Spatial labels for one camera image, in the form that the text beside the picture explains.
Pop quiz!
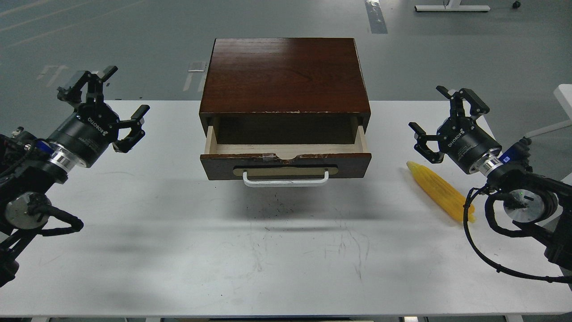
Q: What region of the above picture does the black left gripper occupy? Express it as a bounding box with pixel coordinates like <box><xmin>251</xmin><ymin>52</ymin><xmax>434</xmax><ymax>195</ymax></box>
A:
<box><xmin>47</xmin><ymin>66</ymin><xmax>150</xmax><ymax>168</ymax></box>

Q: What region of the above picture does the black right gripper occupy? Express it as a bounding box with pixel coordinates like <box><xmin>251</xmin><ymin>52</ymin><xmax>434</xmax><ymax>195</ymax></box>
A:
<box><xmin>408</xmin><ymin>85</ymin><xmax>502</xmax><ymax>174</ymax></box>

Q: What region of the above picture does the yellow corn cob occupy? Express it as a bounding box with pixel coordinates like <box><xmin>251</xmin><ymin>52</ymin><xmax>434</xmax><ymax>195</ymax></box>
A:
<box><xmin>406</xmin><ymin>161</ymin><xmax>466</xmax><ymax>223</ymax></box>

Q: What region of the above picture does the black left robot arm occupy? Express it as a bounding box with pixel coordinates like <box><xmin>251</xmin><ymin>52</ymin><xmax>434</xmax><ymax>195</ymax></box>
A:
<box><xmin>0</xmin><ymin>65</ymin><xmax>149</xmax><ymax>285</ymax></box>

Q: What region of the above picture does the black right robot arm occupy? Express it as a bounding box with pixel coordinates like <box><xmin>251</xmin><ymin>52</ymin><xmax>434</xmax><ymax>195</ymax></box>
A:
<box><xmin>409</xmin><ymin>85</ymin><xmax>572</xmax><ymax>284</ymax></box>

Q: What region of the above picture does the dark wooden drawer cabinet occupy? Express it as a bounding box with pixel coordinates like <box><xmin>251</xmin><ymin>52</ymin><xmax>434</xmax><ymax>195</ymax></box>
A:
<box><xmin>199</xmin><ymin>38</ymin><xmax>371</xmax><ymax>130</ymax></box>

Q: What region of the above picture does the white office chair base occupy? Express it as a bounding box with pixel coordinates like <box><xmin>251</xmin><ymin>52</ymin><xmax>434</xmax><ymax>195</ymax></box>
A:
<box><xmin>524</xmin><ymin>84</ymin><xmax>572</xmax><ymax>137</ymax></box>

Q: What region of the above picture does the white table leg base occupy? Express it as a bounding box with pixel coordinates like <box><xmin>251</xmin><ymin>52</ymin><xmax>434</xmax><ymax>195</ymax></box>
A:
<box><xmin>414</xmin><ymin>0</ymin><xmax>491</xmax><ymax>13</ymax></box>

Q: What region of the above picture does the wooden drawer with white handle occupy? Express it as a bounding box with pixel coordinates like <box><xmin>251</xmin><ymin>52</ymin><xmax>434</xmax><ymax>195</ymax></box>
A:
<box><xmin>200</xmin><ymin>126</ymin><xmax>372</xmax><ymax>187</ymax></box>

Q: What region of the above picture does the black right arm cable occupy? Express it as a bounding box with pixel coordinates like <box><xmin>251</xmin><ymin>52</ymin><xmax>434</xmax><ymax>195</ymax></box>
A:
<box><xmin>463</xmin><ymin>186</ymin><xmax>572</xmax><ymax>284</ymax></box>

